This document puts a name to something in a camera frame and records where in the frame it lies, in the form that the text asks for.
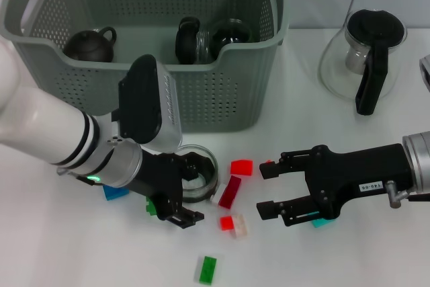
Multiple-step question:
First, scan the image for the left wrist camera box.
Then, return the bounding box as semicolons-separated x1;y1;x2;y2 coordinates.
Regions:
117;54;183;153

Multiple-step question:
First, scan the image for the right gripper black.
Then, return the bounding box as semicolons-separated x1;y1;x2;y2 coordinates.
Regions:
256;144;413;227

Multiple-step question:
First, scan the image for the teal square building block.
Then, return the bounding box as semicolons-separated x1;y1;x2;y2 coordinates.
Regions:
310;211;337;229

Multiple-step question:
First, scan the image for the translucent pale building block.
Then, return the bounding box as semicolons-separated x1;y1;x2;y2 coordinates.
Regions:
231;214;249;239

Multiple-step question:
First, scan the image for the dark brown clay teapot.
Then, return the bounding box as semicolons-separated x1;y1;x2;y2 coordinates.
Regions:
62;26;118;63

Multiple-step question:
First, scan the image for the small green building block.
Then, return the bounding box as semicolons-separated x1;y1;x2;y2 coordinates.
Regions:
144;196;159;217

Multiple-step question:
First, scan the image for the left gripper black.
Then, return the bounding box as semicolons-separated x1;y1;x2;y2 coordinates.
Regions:
129;151;205;230

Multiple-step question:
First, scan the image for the blue square building block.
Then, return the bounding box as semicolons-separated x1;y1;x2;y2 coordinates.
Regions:
102;184;130;202

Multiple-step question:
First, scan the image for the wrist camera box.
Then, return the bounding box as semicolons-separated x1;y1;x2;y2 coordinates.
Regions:
117;54;183;153
419;54;430;93

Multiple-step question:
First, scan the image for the long green building block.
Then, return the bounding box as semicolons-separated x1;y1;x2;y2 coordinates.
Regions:
198;255;218;284

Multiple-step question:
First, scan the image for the right gripper cable with connector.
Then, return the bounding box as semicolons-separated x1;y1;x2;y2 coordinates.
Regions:
384;180;430;208

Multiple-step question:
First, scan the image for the glass teapot with black lid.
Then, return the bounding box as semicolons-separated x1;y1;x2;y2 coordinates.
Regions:
318;8;408;116

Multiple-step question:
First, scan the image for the glass teacup with black base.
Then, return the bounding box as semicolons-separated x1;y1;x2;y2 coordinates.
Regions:
174;145;219;204
174;16;211;65
208;19;253;61

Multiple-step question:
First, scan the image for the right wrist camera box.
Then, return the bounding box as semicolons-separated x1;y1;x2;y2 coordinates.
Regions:
419;54;430;93

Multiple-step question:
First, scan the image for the long dark red block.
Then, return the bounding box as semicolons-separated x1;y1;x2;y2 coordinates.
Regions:
218;175;243;209

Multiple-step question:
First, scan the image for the flat bright red block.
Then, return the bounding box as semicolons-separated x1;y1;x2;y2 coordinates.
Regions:
230;158;254;176

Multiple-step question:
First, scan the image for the grey perforated plastic storage bin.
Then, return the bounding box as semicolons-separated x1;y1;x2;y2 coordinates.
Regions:
0;0;292;133

